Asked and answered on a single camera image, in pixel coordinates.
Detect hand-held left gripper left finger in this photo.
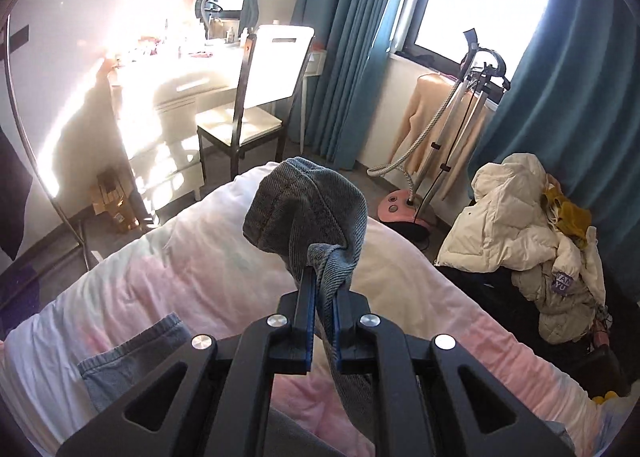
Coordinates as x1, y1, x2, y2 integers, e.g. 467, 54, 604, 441
56, 264, 321, 457

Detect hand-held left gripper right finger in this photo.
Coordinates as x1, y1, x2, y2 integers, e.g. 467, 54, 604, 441
327, 287, 576, 457

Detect grey-blue denim jeans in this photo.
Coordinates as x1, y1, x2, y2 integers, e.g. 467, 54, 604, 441
77, 157, 573, 457

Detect pastel tie-dye blanket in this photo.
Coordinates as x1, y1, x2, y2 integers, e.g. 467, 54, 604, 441
0, 162, 626, 457

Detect pink garment steamer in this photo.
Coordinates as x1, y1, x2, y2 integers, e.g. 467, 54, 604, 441
367, 28, 511, 240

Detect black sofa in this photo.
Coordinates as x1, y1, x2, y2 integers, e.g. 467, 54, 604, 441
435, 264, 631, 398

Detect white puffer jacket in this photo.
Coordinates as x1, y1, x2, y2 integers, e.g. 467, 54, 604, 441
435, 153, 561, 273

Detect cream jacket with purple label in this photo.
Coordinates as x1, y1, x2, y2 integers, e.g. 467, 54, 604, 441
512, 224, 608, 345

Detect peach sweater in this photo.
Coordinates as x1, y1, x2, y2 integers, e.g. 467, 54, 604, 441
395, 71, 493, 193

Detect cardboard box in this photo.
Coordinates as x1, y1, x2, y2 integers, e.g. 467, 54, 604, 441
90, 170, 141, 233

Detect small white side table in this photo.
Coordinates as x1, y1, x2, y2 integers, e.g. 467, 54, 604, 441
300, 44, 328, 148

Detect white dressing table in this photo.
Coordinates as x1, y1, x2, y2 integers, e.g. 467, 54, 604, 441
107, 37, 261, 228

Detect mustard yellow garment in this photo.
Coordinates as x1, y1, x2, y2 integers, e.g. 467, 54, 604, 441
542, 182, 593, 248

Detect curved metal rack pole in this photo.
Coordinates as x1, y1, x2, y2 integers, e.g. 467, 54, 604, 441
0, 12, 101, 273

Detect narrow teal curtain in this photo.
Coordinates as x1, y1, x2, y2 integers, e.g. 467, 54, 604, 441
290, 0, 413, 170

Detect wide teal curtain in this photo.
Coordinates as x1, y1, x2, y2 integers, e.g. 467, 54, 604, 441
467, 0, 640, 288

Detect white chair with dark frame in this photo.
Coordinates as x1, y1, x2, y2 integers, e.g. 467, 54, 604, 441
196, 24, 317, 188

